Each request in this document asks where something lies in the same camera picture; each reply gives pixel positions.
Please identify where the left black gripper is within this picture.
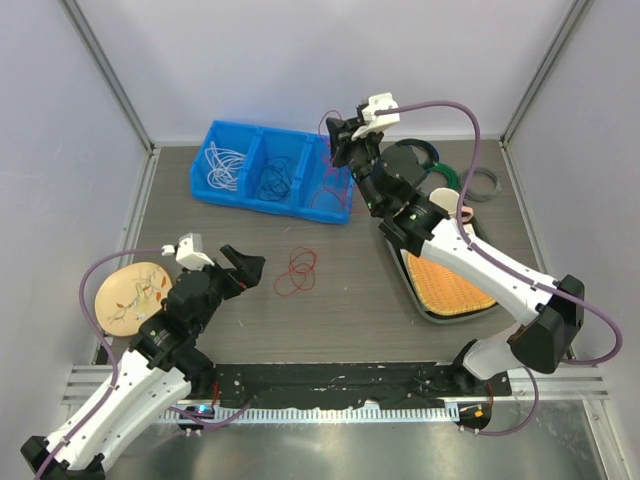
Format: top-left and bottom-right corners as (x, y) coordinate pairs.
(187, 244), (264, 333)

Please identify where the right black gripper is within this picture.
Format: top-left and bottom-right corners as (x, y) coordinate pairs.
(326, 118), (384, 215)

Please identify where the red thin wire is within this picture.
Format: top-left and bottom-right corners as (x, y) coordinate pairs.
(312, 110), (369, 215)
(273, 247), (319, 299)
(310, 149), (354, 211)

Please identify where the blue thin wire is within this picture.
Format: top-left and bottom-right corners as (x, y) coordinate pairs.
(257, 157), (292, 201)
(257, 159), (292, 202)

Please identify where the white thin wire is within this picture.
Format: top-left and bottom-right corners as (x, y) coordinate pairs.
(204, 141), (249, 192)
(204, 149), (249, 192)

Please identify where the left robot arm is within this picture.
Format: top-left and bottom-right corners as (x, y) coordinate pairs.
(20, 234), (266, 479)

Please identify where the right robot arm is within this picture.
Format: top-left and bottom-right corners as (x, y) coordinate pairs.
(326, 118), (585, 395)

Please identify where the blue three-compartment bin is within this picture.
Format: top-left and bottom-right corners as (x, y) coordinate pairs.
(189, 120), (354, 225)

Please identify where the beige painted plate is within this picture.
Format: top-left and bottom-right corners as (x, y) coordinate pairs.
(94, 262), (172, 337)

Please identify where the pink mug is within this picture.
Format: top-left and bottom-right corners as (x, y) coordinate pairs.
(429, 187), (474, 223)

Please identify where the black tray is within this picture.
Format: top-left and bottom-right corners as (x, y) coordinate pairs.
(386, 241), (498, 325)

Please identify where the orange woven basket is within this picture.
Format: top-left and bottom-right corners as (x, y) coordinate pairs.
(404, 253), (497, 318)

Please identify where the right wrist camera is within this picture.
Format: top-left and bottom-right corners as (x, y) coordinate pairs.
(351, 92), (400, 141)

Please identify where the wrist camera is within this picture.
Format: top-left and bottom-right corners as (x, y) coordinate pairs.
(161, 232), (215, 271)
(351, 92), (400, 141)

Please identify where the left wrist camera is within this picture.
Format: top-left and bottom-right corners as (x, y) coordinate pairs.
(161, 232), (215, 271)

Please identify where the black cable coil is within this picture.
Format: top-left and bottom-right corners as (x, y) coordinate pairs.
(392, 138), (440, 171)

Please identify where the green cable coil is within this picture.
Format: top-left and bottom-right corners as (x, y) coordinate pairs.
(424, 163), (459, 190)

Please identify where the grey cable coil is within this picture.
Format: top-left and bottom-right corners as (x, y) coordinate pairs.
(459, 167), (502, 202)

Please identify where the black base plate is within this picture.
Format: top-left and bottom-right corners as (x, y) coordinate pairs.
(186, 362), (512, 410)

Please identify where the slotted cable duct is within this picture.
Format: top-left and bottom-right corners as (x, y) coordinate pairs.
(154, 403), (460, 425)

